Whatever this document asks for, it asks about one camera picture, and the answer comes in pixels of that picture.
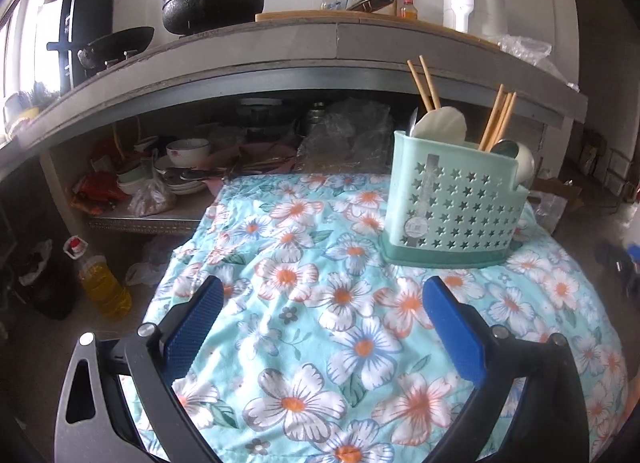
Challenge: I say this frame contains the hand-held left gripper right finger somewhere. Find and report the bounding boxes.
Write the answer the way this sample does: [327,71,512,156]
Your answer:
[422,275,591,463]

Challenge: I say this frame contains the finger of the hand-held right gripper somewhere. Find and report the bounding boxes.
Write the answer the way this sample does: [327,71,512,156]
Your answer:
[596,239,640,294]

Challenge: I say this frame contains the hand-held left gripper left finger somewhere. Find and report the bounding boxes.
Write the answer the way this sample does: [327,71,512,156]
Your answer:
[54,275,225,463]

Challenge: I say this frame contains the green plastic utensil holder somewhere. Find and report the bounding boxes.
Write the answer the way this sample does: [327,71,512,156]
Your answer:
[378,130,531,269]

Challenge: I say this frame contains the white plastic floor bag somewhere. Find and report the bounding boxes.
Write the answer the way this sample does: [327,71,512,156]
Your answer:
[125,238,176,286]

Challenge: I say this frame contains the small clear floor bag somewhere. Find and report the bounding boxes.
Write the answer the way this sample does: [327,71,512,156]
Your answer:
[535,193,568,231]

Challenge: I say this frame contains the cardboard box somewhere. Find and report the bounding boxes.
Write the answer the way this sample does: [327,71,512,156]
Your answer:
[530,178,583,208]

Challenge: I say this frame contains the yellow cooking oil bottle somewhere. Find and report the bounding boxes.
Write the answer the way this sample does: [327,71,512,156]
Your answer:
[65,237,133,324]

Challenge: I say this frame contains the floral blue blanket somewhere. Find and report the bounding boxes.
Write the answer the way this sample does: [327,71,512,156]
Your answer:
[132,172,628,463]

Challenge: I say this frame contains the plastic bag of brown food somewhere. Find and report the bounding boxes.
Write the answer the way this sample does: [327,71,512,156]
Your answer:
[127,178,176,218]

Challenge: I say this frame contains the white ceramic spoon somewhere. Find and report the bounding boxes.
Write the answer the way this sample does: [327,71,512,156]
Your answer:
[512,140,536,188]

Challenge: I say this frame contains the stack of white dishes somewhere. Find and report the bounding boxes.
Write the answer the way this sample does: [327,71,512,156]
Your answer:
[155,158,207,194]

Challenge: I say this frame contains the dark steel ladle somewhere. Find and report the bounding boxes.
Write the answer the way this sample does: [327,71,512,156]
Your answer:
[162,167,226,182]

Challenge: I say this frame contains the dark floor bag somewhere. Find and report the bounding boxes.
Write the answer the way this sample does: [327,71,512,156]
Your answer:
[15,240,76,321]

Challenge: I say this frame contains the small green bowl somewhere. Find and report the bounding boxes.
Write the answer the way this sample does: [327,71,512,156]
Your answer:
[117,168,146,194]

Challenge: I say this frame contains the red snack packet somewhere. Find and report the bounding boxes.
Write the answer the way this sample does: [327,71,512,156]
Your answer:
[70,170,126,216]

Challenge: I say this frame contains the white floral ceramic bowl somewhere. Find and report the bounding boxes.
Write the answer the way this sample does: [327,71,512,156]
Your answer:
[166,139,211,166]

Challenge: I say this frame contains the pink plastic basin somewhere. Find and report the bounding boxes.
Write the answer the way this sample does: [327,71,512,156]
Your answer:
[205,143,296,194]

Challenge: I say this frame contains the white rice paddle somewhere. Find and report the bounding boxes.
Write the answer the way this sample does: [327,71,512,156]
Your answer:
[411,108,467,144]

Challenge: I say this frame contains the stacked steel pots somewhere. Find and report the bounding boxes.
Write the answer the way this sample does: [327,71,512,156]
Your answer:
[237,98,296,138]

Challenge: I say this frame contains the large clear plastic bag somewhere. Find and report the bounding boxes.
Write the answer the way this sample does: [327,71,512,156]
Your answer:
[295,98,393,174]

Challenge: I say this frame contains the clear crumpled plastic bag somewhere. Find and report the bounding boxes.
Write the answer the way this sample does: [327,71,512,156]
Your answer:
[497,34,581,91]

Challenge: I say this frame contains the small steel jar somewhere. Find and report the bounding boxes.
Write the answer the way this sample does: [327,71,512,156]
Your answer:
[305,103,331,134]

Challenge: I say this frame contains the steel gas stove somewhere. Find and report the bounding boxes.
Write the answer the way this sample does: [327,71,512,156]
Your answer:
[80,48,138,74]

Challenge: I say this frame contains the grey concrete kitchen counter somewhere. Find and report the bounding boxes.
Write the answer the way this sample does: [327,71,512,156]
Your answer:
[0,13,590,178]

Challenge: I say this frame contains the white kitchen appliance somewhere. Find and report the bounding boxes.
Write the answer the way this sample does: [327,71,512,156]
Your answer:
[442,0,508,41]

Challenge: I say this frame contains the black wok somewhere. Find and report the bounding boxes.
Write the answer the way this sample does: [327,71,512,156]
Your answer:
[77,26,156,68]

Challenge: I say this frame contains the wooden cutting board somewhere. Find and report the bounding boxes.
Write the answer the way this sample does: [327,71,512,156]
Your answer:
[255,9,501,46]

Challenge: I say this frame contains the black panel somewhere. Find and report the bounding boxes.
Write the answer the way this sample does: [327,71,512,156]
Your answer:
[46,0,115,94]

